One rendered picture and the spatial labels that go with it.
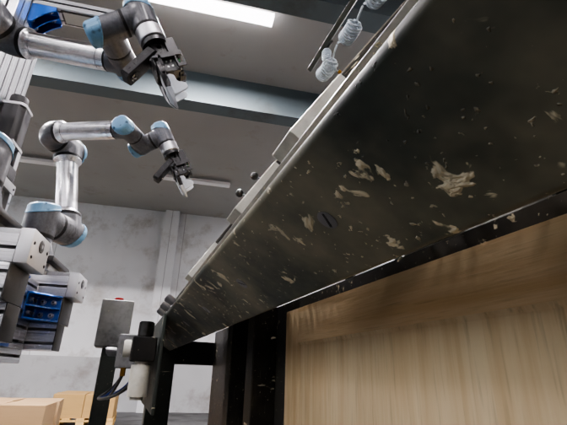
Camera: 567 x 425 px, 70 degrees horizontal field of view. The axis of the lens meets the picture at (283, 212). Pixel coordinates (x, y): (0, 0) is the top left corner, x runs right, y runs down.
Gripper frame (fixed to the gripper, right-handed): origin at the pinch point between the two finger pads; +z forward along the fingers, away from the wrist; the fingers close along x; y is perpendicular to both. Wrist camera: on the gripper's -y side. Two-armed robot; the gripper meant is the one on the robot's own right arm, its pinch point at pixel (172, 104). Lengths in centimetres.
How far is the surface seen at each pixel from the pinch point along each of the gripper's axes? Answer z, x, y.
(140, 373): 58, 22, -30
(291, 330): 64, -5, 3
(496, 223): 63, -57, 14
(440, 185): 59, -74, -5
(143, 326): 47, 22, -26
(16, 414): 35, 300, -146
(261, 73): -201, 279, 173
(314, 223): 56, -63, -8
